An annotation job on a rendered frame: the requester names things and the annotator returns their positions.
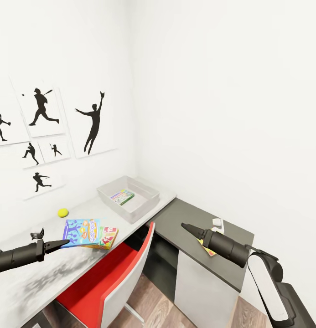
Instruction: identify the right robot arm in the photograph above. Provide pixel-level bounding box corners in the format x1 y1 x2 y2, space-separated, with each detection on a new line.
181 218 316 328

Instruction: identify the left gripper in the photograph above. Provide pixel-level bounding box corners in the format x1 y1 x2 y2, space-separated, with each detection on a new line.
11 239 70 269

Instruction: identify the tennis ball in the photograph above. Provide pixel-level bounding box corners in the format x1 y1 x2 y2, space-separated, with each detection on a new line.
57 209 68 217

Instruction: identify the board game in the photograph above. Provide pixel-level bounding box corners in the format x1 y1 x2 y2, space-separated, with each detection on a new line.
61 218 100 249
86 226 119 250
111 190 135 205

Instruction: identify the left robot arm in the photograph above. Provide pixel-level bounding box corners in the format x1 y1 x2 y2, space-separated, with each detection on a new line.
0 226 70 272

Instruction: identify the jigsaw puzzle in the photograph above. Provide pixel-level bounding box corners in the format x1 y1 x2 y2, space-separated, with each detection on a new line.
197 239 216 257

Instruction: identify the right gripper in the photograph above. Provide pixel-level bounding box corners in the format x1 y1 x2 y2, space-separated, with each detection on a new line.
181 223 235 259

